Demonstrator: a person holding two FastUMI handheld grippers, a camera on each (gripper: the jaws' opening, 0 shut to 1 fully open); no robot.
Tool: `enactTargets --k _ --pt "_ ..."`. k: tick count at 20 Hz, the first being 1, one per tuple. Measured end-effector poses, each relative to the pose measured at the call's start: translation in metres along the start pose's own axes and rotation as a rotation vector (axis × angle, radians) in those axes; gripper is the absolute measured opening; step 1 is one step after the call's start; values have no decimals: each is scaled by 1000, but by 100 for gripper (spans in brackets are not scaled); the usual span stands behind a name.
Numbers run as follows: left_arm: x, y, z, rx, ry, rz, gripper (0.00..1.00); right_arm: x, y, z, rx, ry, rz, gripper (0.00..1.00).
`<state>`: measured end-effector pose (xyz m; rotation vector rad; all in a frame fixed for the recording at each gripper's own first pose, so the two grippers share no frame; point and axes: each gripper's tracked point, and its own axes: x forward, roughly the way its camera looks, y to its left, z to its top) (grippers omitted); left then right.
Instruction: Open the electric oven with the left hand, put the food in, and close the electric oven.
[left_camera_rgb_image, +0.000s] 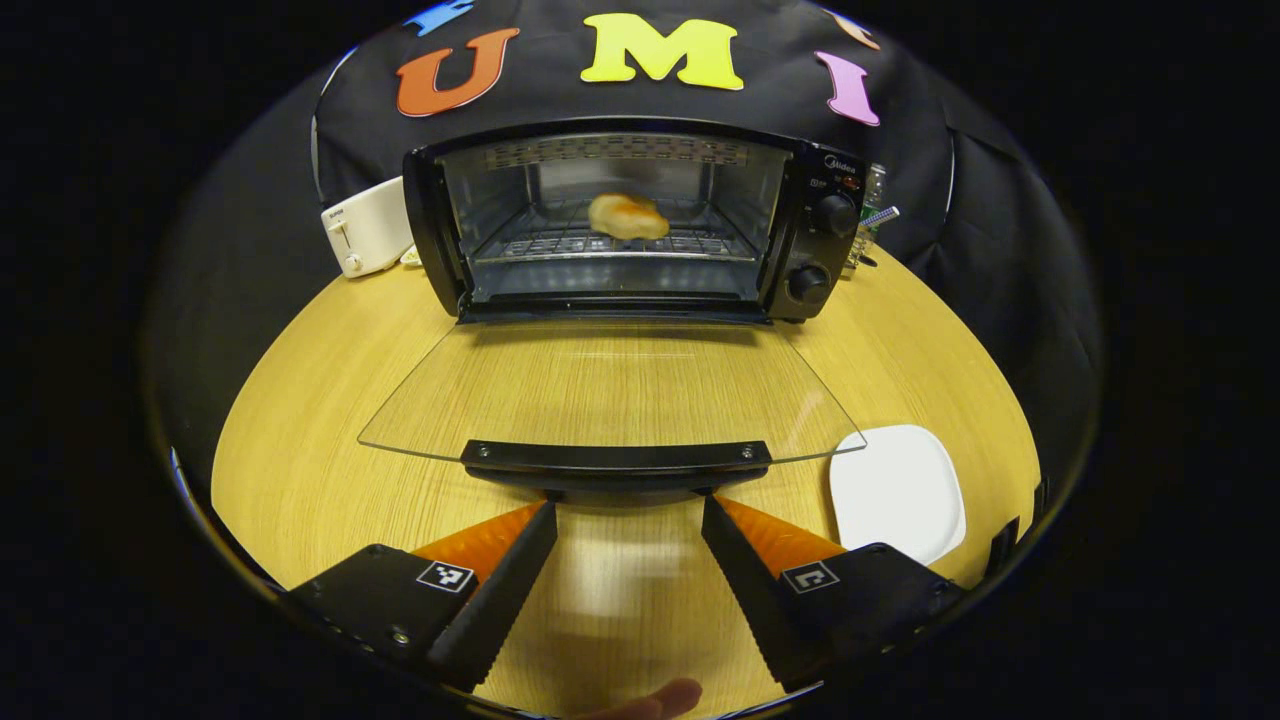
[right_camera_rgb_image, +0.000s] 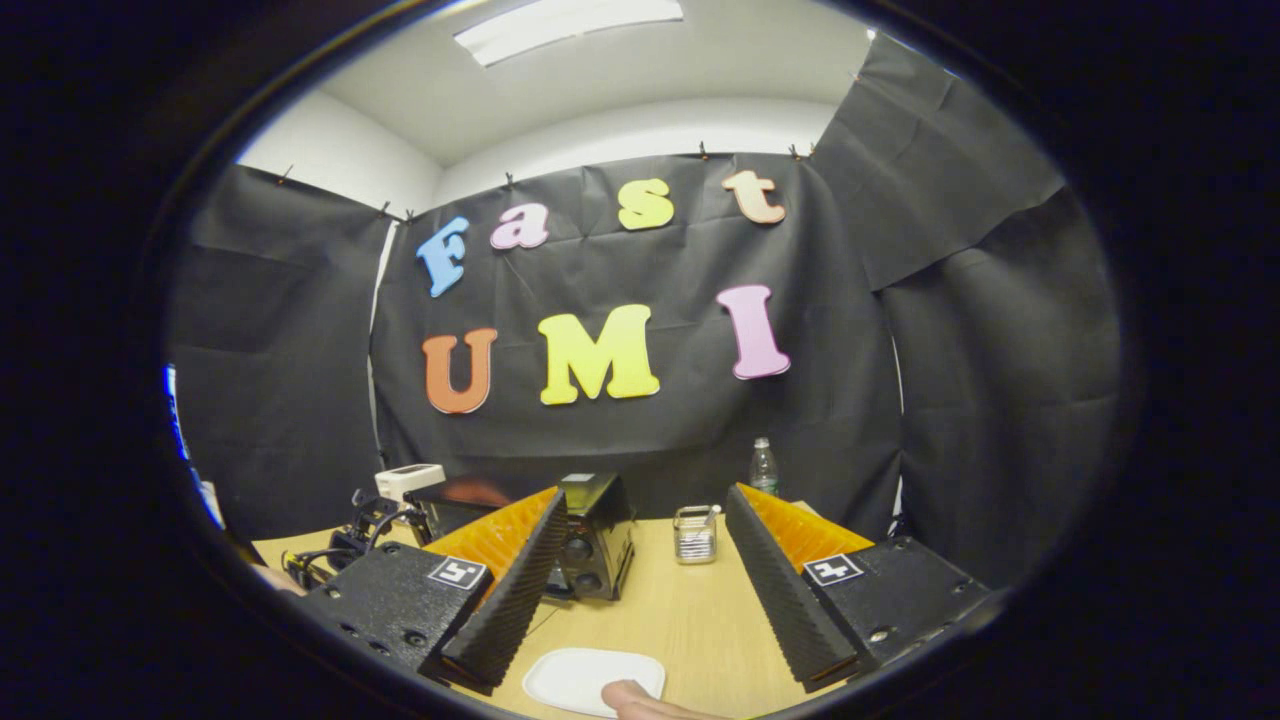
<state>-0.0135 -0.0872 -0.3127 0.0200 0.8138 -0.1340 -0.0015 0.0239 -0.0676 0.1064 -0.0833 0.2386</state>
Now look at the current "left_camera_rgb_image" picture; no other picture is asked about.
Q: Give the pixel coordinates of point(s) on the white square plate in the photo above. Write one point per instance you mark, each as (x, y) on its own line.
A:
(895, 490)

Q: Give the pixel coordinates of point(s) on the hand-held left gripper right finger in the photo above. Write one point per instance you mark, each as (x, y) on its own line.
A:
(750, 590)

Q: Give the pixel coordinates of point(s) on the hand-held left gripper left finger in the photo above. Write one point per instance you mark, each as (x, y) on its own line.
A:
(500, 600)

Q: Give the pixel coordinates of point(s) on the clear plastic water bottle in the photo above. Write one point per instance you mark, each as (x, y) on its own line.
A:
(876, 185)

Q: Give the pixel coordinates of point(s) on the black electric oven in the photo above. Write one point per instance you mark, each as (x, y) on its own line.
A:
(815, 240)

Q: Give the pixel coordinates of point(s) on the black backdrop cloth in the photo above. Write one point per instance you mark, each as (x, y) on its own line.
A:
(950, 200)

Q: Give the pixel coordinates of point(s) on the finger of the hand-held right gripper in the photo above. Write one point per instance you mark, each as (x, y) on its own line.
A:
(1003, 548)

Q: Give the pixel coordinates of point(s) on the golden croissant bread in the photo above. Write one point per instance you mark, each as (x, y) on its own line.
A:
(628, 217)

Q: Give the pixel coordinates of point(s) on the white toaster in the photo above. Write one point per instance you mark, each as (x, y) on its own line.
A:
(365, 230)

